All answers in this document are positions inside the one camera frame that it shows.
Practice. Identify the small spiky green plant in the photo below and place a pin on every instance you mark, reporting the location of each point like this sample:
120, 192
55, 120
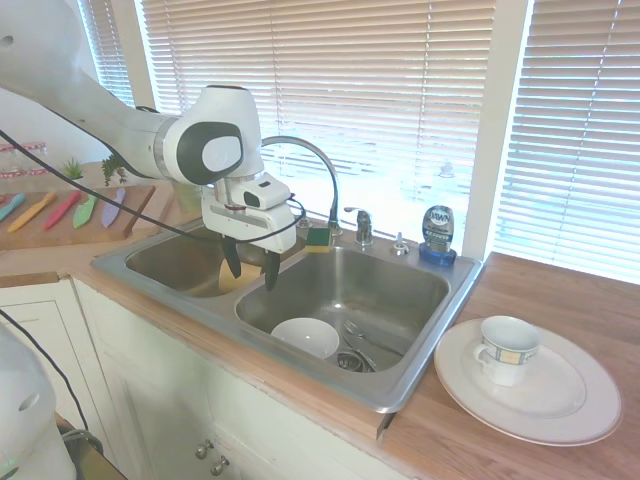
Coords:
73, 170

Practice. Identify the white kitchen cabinet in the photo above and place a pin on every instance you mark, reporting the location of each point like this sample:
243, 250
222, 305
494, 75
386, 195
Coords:
150, 380

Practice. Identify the white patterned cup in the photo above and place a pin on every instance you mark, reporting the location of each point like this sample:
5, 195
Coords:
507, 355

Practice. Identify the round sink hole fitting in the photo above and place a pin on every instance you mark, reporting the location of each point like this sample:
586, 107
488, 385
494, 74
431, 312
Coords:
400, 250

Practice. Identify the wide white window blind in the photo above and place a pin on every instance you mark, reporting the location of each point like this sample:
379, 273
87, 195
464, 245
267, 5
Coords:
350, 75

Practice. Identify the purple knife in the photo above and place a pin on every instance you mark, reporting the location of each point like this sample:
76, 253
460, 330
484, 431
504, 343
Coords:
112, 210

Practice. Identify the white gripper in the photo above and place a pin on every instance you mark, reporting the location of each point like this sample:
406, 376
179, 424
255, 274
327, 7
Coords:
250, 225

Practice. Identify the green knife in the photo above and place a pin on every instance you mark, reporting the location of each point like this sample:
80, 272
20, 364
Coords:
85, 212

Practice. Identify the chrome gooseneck faucet spout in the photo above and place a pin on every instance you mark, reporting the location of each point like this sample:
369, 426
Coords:
334, 195

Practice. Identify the white dinner plate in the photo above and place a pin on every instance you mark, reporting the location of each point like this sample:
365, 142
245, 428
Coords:
560, 405

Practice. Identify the teal knife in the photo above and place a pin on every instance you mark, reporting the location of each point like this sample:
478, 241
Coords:
12, 206

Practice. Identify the metal cabinet knob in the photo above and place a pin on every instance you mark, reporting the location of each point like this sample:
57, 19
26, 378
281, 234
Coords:
202, 450
219, 466

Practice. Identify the blue Dawn soap bottle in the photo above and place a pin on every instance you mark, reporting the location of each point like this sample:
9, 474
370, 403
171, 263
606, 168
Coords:
437, 230

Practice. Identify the orange knife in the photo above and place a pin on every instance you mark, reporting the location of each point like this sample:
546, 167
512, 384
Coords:
32, 212

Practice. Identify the narrow white window blind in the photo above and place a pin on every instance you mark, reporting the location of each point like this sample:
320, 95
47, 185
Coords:
110, 55

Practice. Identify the red knife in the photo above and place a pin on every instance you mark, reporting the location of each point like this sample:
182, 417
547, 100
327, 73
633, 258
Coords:
62, 210

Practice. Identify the glass jar red lid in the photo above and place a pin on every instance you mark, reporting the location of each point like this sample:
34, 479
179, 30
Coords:
35, 152
12, 173

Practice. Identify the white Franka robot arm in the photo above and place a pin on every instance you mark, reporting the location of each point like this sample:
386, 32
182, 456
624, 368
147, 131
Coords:
125, 125

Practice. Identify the wooden cutting board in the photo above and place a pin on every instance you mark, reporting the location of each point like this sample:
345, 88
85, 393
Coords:
135, 205

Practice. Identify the yellow green sponge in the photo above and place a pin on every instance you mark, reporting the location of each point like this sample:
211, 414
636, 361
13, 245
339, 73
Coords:
319, 240

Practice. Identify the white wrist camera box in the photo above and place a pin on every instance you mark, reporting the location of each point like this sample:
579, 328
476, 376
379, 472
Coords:
265, 192

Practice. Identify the stainless steel double sink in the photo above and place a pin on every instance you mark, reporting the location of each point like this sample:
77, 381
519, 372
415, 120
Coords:
360, 280

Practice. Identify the small leafy green plant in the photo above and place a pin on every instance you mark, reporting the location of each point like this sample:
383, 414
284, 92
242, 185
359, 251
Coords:
112, 170

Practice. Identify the small glass ornament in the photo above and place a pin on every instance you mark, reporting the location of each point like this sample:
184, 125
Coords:
446, 171

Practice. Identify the metal drain strainer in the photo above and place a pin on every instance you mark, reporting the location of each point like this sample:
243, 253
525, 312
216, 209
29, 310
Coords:
355, 361

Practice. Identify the white bowl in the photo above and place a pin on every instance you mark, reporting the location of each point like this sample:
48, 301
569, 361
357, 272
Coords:
305, 337

